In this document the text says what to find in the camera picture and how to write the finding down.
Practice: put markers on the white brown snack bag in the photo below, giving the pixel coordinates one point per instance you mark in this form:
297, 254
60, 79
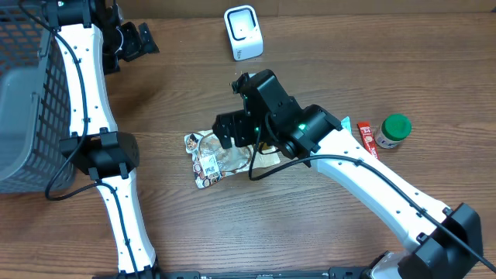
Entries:
210, 162

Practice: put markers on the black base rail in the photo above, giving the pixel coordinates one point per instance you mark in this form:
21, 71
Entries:
332, 273

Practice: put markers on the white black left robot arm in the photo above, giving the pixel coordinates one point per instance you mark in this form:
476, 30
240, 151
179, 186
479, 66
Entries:
93, 38

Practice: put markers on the teal white snack packet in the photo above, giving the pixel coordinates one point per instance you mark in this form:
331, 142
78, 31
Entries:
346, 124

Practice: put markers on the red white snack packet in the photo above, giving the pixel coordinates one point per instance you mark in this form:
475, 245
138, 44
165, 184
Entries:
367, 137

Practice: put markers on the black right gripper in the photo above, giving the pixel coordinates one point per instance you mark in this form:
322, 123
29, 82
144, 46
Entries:
231, 129

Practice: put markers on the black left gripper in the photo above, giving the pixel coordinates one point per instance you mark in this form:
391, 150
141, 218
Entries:
132, 41

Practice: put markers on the white barcode scanner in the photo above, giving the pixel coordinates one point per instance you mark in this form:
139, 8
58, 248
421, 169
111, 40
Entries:
244, 32

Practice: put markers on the green lid Knorr jar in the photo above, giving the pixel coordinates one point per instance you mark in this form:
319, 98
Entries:
392, 131

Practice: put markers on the grey plastic mesh basket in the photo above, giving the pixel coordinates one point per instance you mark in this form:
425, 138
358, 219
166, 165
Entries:
35, 106

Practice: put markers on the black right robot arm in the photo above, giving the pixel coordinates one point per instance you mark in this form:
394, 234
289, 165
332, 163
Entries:
438, 241

